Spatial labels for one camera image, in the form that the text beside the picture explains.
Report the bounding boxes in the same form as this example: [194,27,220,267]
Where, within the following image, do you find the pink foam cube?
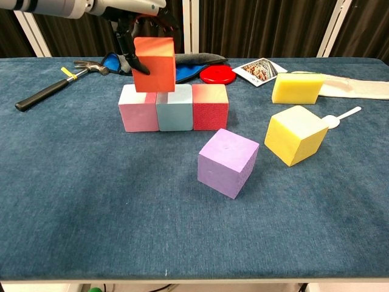
[117,84,160,133]

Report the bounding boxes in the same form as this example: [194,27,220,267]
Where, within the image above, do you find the white screen frame post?
[182,0,201,58]
[315,0,353,58]
[13,10,52,58]

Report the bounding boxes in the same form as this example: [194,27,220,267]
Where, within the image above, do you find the purple foam cube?
[197,128,260,200]

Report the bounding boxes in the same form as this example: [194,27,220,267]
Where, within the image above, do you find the light blue foam cube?
[155,84,194,132]

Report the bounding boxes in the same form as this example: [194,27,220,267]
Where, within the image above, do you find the red foam cube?
[191,83,229,131]

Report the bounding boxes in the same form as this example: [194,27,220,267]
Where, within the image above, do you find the red plastic disc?
[199,64,237,86]

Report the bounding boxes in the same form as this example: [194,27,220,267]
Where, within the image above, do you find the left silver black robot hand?
[91,0,180,75]

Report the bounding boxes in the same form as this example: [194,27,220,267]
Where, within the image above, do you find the orange foam cube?
[133,36,176,93]

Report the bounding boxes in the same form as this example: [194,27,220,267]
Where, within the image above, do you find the white plastic spoon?
[321,106,362,130]

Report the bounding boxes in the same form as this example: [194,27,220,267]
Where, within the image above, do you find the white folded towel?
[291,71,389,100]

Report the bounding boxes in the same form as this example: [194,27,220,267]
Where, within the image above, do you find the black pleated curtain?
[199,0,338,58]
[329,0,389,58]
[32,12,185,58]
[0,8,39,58]

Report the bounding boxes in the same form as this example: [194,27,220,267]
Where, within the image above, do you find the yellow foam cube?
[263,105,329,167]

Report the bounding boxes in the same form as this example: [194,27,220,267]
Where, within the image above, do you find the yellow sponge block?
[271,72,326,105]

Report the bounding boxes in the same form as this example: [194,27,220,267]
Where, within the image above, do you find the blue table cloth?
[0,57,389,280]

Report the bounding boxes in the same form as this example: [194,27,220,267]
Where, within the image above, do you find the grey and blue cloth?
[101,51,228,85]

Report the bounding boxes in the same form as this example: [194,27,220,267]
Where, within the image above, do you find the black-handled claw hammer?
[14,60,110,112]

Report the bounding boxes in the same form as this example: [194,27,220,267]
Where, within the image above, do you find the white-bordered photo card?
[232,57,288,88]

